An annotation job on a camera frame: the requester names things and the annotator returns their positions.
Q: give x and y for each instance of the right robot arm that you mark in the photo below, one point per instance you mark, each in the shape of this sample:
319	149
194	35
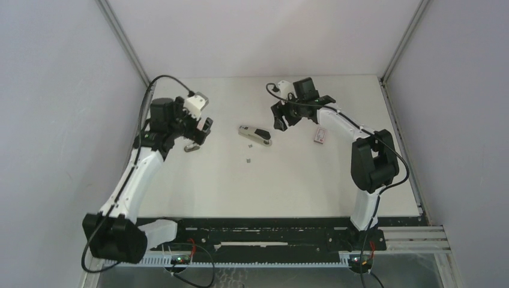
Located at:
374	160

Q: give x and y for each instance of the grey black long stapler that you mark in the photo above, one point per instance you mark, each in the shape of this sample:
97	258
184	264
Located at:
255	134

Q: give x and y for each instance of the right aluminium frame post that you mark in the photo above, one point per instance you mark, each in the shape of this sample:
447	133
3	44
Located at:
404	41

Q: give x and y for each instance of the small pink white stapler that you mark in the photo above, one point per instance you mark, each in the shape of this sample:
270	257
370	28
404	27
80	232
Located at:
200	125

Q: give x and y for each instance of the white cable duct rail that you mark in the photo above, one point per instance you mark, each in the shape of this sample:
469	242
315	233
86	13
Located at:
158	260

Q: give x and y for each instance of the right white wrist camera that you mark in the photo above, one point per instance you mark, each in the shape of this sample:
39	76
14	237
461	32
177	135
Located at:
285	88

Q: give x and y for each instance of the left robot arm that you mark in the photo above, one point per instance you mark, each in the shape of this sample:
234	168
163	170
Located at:
112	233

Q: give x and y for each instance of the left controller board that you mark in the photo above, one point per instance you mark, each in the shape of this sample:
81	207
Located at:
181	260

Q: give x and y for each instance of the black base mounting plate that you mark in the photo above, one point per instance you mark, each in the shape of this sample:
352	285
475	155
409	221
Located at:
287	240

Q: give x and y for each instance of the small beige stapler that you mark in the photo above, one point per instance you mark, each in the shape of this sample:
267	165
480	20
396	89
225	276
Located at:
191	147

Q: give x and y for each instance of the closed red staple box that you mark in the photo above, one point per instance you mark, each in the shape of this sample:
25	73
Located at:
320	135

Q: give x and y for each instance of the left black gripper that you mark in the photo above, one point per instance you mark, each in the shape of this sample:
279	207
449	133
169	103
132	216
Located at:
195	135

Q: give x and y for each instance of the aluminium frame post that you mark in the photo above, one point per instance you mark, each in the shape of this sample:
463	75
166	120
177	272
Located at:
119	32
404	41

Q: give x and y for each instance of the left aluminium frame post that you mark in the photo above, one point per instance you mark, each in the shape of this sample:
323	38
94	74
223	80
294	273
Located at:
119	32

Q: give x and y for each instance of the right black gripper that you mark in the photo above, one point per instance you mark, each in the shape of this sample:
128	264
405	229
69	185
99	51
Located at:
280	110

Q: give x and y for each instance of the controller board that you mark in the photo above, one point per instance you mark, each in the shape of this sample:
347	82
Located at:
360	265
181	260

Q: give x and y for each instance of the right controller board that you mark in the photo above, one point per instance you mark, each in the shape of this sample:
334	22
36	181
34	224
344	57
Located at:
360	265

